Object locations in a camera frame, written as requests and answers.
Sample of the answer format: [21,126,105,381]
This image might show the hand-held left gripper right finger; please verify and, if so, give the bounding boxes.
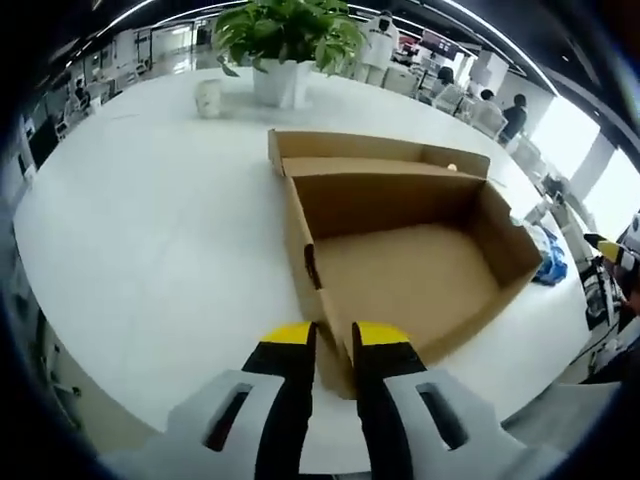
[351,321,502,480]

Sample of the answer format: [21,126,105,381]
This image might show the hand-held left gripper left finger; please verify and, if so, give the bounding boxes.
[167,321,319,480]

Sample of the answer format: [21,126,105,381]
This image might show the blue tissue pack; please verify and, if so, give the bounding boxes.
[532,232,570,286]

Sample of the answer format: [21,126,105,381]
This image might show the brown cardboard shoe box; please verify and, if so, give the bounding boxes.
[267,128,545,401]

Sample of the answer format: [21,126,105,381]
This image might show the white square pillar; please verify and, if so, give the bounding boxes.
[472,52,504,86]

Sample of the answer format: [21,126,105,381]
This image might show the small white cup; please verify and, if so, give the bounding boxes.
[194,78,224,119]

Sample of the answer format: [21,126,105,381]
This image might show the green potted plant white pot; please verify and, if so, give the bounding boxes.
[212,0,369,107]

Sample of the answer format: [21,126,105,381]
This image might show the wall display screen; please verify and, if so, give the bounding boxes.
[421,29,459,56]

